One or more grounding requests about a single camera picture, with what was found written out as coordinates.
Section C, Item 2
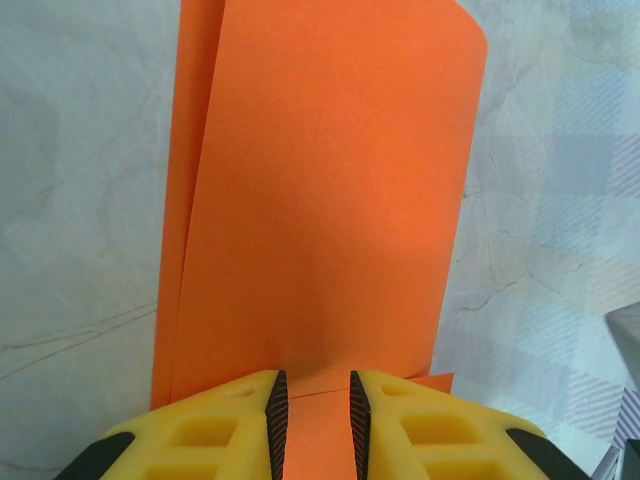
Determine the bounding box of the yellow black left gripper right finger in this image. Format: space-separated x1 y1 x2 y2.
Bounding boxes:
348 368 591 480

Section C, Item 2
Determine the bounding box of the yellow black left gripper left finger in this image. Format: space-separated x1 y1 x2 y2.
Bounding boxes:
59 368 291 480

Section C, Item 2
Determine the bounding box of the orange block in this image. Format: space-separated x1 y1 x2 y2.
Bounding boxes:
149 0 489 480

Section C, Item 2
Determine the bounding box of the aluminium side rail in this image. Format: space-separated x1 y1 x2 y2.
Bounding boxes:
592 303 640 480

